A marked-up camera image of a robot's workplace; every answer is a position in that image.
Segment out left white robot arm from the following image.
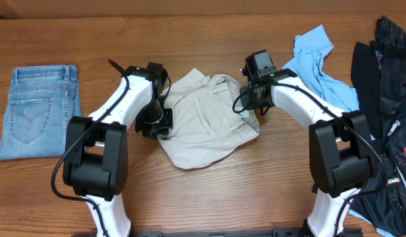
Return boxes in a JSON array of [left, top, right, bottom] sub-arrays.
[[55, 61, 172, 236]]

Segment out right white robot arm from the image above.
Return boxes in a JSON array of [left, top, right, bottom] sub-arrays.
[[237, 50, 380, 236]]

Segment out light blue shirt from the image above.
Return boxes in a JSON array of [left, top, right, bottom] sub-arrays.
[[282, 25, 361, 112]]

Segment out black patterned garment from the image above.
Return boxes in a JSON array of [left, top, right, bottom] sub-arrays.
[[351, 16, 406, 236]]

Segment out folded blue denim jeans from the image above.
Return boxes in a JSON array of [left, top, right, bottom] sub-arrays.
[[0, 65, 82, 161]]

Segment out beige cotton shorts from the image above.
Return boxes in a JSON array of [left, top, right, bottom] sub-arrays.
[[158, 68, 259, 169]]

